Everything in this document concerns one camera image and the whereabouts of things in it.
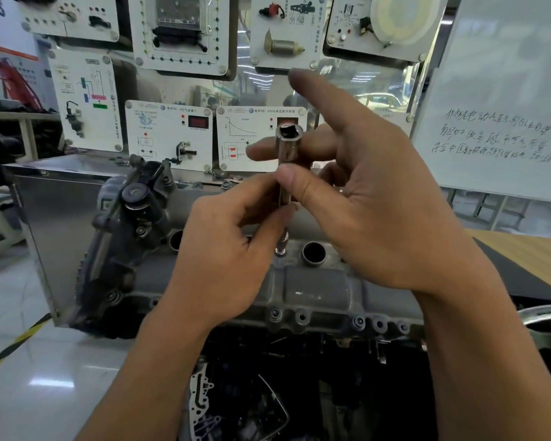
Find engine on beige stand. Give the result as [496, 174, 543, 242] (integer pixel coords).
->
[0, 112, 63, 260]

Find white panel brass filter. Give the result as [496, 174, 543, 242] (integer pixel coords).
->
[249, 0, 329, 72]

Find yellow blue disc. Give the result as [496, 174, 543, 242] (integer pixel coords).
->
[369, 0, 441, 44]

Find silver socket extension bar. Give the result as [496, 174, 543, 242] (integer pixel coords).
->
[273, 123, 306, 258]

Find large whiteboard on stand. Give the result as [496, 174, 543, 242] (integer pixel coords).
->
[411, 0, 551, 235]

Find person's left hand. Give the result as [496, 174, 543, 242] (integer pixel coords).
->
[156, 171, 300, 328]

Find chrome handwheel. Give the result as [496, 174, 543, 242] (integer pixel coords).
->
[519, 305, 551, 354]

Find black engine on trolley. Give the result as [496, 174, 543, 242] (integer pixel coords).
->
[0, 98, 63, 187]

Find white panel control module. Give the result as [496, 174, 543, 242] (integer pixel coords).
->
[127, 0, 230, 78]

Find grey metal engine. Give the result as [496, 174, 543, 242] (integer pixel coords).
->
[71, 153, 428, 350]

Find white panel yellow disc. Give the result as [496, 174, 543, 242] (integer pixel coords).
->
[324, 0, 450, 62]

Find white panel green red labels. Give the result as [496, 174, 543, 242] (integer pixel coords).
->
[47, 49, 124, 153]

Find white panel throttle body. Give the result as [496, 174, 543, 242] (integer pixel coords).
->
[376, 110, 414, 136]

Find clear cased control module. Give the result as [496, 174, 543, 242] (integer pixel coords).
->
[152, 0, 210, 52]

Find red hoist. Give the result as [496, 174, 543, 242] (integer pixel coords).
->
[0, 59, 45, 111]

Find white panel black lever sensor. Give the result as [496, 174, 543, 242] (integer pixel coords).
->
[124, 99, 214, 173]

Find white panel curve graph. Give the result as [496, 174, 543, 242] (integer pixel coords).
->
[216, 105, 309, 173]

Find person's right hand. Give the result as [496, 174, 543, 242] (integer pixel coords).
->
[246, 68, 479, 299]

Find white sensor training panel board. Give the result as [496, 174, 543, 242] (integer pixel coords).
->
[2, 0, 451, 326]

